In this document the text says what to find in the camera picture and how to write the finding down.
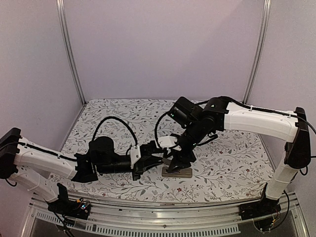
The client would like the white remote control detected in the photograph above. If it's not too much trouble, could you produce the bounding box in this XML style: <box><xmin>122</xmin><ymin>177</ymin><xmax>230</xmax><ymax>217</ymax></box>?
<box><xmin>161</xmin><ymin>167</ymin><xmax>193</xmax><ymax>178</ymax></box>

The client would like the right aluminium frame post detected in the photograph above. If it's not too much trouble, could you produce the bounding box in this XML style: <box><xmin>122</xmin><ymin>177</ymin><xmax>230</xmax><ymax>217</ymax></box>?
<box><xmin>242</xmin><ymin>0</ymin><xmax>272</xmax><ymax>104</ymax></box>

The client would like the aluminium frame post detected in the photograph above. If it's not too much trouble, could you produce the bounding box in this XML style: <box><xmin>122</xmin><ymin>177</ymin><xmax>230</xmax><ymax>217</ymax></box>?
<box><xmin>56</xmin><ymin>0</ymin><xmax>86</xmax><ymax>106</ymax></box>
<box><xmin>242</xmin><ymin>0</ymin><xmax>272</xmax><ymax>104</ymax></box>

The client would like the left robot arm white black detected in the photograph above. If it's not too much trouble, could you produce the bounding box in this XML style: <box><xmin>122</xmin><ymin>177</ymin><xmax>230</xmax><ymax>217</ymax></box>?
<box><xmin>0</xmin><ymin>127</ymin><xmax>164</xmax><ymax>214</ymax></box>

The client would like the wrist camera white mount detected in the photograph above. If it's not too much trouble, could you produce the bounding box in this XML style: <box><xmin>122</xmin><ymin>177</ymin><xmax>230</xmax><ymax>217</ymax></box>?
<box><xmin>155</xmin><ymin>136</ymin><xmax>181</xmax><ymax>151</ymax></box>
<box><xmin>126</xmin><ymin>143</ymin><xmax>158</xmax><ymax>165</ymax></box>

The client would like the front aluminium rail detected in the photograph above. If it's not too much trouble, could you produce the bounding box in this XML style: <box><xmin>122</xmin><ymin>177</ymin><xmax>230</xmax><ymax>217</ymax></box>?
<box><xmin>21</xmin><ymin>191</ymin><xmax>309</xmax><ymax>237</ymax></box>

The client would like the right black camera cable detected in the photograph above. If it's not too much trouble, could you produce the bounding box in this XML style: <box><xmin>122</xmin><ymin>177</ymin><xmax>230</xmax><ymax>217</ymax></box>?
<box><xmin>154</xmin><ymin>111</ymin><xmax>173</xmax><ymax>146</ymax></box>

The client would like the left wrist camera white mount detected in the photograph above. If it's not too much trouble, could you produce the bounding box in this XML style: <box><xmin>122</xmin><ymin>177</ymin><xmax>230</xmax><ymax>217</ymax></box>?
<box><xmin>126</xmin><ymin>143</ymin><xmax>158</xmax><ymax>165</ymax></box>

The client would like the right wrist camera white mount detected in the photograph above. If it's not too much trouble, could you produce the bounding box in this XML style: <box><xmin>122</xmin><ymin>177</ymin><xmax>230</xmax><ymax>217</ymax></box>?
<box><xmin>155</xmin><ymin>136</ymin><xmax>181</xmax><ymax>151</ymax></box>

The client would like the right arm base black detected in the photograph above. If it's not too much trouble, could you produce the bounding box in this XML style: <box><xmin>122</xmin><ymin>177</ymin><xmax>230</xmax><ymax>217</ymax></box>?
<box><xmin>238</xmin><ymin>192</ymin><xmax>281</xmax><ymax>220</ymax></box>

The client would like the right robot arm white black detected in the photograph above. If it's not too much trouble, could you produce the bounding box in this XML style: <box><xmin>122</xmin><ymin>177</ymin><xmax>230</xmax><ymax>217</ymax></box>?
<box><xmin>167</xmin><ymin>96</ymin><xmax>312</xmax><ymax>215</ymax></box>

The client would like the floral patterned table mat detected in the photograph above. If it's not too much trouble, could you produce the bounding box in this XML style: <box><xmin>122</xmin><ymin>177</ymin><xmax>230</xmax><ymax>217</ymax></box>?
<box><xmin>49</xmin><ymin>99</ymin><xmax>274</xmax><ymax>203</ymax></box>

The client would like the black camera cable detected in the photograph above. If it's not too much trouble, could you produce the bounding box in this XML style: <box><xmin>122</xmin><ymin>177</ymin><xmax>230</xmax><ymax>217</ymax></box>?
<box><xmin>154</xmin><ymin>111</ymin><xmax>173</xmax><ymax>146</ymax></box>
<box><xmin>92</xmin><ymin>116</ymin><xmax>139</xmax><ymax>149</ymax></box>

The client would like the left aluminium frame post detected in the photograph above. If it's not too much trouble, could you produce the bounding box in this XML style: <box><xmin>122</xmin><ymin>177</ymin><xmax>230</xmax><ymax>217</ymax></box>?
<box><xmin>56</xmin><ymin>0</ymin><xmax>86</xmax><ymax>106</ymax></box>

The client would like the left black camera cable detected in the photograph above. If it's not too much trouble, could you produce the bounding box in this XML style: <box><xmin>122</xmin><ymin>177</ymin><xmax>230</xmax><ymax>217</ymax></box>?
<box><xmin>92</xmin><ymin>116</ymin><xmax>139</xmax><ymax>149</ymax></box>

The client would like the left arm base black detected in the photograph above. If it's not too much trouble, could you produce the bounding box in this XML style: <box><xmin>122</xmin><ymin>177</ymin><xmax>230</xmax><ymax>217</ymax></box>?
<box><xmin>48</xmin><ymin>183</ymin><xmax>91</xmax><ymax>220</ymax></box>

